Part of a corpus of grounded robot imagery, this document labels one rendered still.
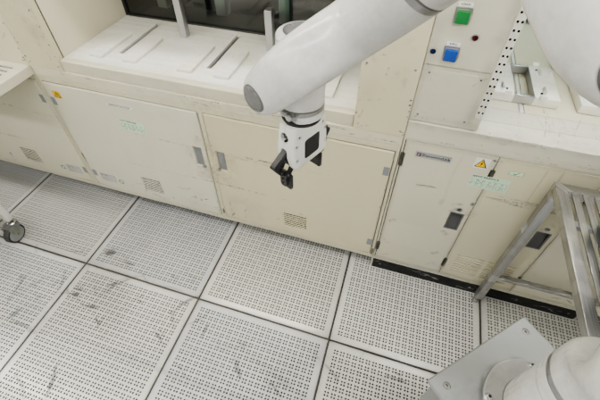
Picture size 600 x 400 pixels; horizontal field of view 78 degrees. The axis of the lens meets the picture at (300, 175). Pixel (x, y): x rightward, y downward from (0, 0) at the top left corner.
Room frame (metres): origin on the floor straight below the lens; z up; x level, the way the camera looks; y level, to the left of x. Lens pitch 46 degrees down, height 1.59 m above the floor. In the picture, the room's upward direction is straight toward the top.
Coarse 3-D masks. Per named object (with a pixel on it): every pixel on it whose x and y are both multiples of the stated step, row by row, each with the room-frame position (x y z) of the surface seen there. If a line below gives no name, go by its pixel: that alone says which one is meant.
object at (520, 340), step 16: (496, 336) 0.31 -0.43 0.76; (512, 336) 0.31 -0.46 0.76; (528, 336) 0.31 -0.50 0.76; (480, 352) 0.27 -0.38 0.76; (496, 352) 0.27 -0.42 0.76; (512, 352) 0.27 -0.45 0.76; (528, 352) 0.27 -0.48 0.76; (544, 352) 0.27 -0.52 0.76; (448, 368) 0.24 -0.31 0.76; (464, 368) 0.24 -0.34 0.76; (480, 368) 0.24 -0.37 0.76; (432, 384) 0.21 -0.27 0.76; (448, 384) 0.21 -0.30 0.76; (464, 384) 0.21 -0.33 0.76; (480, 384) 0.21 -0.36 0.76
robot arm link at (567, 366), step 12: (564, 348) 0.20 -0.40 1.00; (576, 348) 0.19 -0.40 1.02; (588, 348) 0.19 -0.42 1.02; (552, 360) 0.19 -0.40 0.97; (564, 360) 0.18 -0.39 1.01; (576, 360) 0.17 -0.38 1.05; (588, 360) 0.15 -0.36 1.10; (552, 372) 0.18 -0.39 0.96; (564, 372) 0.17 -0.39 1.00; (576, 372) 0.15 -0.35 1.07; (588, 372) 0.14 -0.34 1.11; (552, 384) 0.16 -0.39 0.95; (564, 384) 0.16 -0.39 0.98; (576, 384) 0.15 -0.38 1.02; (588, 384) 0.13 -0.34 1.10; (564, 396) 0.14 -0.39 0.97; (576, 396) 0.14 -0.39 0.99; (588, 396) 0.12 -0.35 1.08
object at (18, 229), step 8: (0, 208) 1.09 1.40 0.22; (0, 216) 1.08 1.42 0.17; (8, 216) 1.09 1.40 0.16; (8, 224) 1.08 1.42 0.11; (16, 224) 1.09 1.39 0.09; (8, 232) 1.05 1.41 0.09; (16, 232) 1.07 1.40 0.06; (24, 232) 1.10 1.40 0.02; (8, 240) 1.02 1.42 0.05; (16, 240) 1.04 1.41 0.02
